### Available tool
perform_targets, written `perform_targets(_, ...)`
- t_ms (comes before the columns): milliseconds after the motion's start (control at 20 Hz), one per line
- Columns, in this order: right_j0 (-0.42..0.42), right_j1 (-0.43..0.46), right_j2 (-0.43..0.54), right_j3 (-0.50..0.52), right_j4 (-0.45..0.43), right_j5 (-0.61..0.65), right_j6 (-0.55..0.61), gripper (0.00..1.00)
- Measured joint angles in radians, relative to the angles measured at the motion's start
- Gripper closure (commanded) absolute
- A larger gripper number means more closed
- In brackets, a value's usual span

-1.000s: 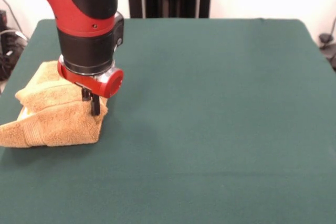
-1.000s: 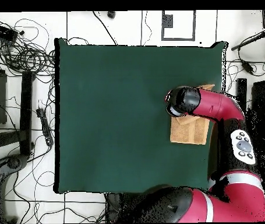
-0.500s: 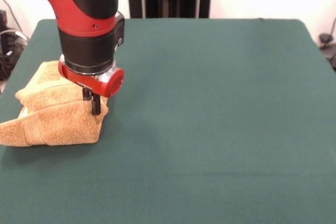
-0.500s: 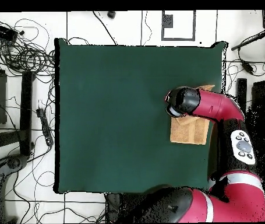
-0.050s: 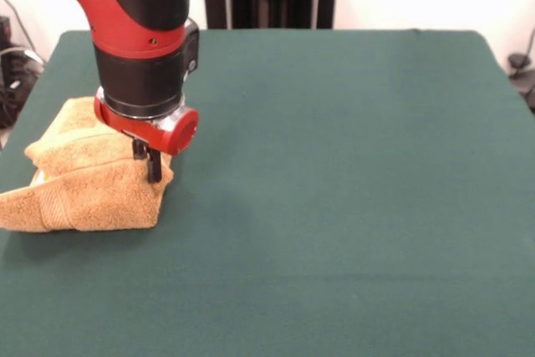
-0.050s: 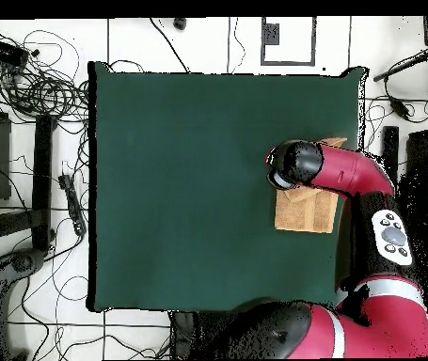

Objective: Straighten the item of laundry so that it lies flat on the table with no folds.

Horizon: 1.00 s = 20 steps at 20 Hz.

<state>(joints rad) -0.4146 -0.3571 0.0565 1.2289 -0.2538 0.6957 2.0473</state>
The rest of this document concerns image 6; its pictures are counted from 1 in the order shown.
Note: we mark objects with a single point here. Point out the tan terry towel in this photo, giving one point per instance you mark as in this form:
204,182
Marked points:
304,214

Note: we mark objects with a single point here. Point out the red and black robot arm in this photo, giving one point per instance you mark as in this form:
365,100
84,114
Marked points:
349,173

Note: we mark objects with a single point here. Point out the dark green tablecloth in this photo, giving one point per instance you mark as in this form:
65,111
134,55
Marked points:
179,188

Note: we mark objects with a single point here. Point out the black power strip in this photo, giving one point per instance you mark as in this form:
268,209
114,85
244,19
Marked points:
72,203

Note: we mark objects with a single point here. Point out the black power adapter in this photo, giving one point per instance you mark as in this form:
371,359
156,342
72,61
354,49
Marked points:
399,108

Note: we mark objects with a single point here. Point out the black tripod rod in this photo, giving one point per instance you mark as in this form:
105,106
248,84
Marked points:
405,64

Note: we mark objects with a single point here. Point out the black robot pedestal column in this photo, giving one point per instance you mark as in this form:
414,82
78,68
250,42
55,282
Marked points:
187,334

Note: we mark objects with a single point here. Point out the black metal stand frame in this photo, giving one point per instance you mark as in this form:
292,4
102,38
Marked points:
42,169
390,146

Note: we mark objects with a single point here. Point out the black switch box with ports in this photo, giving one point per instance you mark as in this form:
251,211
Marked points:
3,50

